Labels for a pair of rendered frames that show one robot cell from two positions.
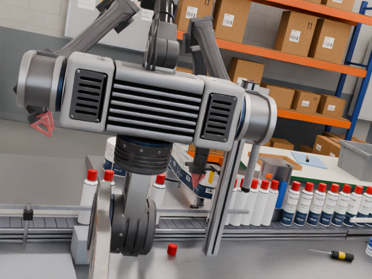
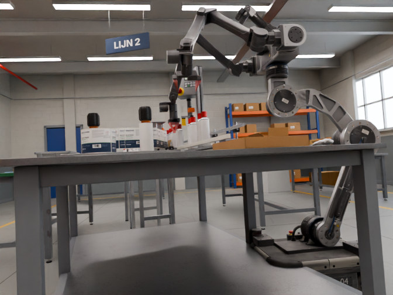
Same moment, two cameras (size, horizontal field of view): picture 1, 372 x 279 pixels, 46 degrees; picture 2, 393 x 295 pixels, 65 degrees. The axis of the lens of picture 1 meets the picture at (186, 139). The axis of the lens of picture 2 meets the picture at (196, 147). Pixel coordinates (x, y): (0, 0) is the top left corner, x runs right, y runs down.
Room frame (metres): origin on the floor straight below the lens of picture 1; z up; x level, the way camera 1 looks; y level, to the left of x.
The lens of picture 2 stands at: (1.31, 2.07, 0.79)
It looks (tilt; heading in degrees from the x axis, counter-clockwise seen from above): 3 degrees up; 277
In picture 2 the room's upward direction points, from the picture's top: 3 degrees counter-clockwise
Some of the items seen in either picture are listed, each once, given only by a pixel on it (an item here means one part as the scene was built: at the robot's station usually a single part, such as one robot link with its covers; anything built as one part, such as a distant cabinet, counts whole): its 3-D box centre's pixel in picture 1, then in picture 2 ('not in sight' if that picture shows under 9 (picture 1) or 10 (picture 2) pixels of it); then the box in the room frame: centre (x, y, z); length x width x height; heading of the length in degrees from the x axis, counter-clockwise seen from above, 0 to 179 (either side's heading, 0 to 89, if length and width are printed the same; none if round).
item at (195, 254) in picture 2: not in sight; (165, 226); (1.76, 0.12, 0.40); 2.04 x 1.25 x 0.81; 115
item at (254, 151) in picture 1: (251, 165); (189, 112); (1.62, -0.27, 1.18); 0.04 x 0.04 x 0.21
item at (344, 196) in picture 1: (341, 205); not in sight; (1.97, -0.79, 0.98); 0.05 x 0.05 x 0.20
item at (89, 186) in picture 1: (88, 196); (204, 129); (1.46, 0.30, 0.98); 0.05 x 0.05 x 0.20
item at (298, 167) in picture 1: (274, 160); not in sight; (3.20, -0.69, 0.82); 0.34 x 0.24 x 0.04; 110
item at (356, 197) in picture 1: (353, 205); not in sight; (2.01, -0.86, 0.98); 0.05 x 0.05 x 0.20
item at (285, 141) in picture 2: not in sight; (257, 144); (1.21, 0.82, 0.85); 0.30 x 0.26 x 0.04; 115
